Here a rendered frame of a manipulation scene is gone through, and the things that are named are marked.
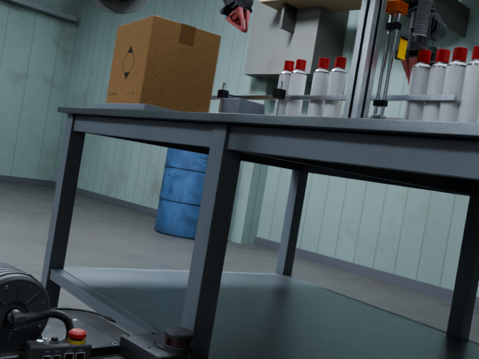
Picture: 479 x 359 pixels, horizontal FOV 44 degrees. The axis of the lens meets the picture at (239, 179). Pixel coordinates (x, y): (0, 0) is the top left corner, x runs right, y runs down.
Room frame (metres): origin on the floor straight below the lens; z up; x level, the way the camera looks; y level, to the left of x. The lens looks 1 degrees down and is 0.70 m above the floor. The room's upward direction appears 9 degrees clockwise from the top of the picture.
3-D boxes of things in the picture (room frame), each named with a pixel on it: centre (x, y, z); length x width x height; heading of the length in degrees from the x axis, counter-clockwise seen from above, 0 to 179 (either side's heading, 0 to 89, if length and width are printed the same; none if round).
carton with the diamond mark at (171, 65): (1.97, 0.31, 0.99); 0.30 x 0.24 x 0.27; 33
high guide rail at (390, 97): (1.83, -0.15, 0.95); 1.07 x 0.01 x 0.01; 38
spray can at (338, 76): (1.78, -0.24, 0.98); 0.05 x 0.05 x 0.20
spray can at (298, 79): (1.91, -0.13, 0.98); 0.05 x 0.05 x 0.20
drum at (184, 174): (5.78, 0.41, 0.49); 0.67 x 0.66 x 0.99; 134
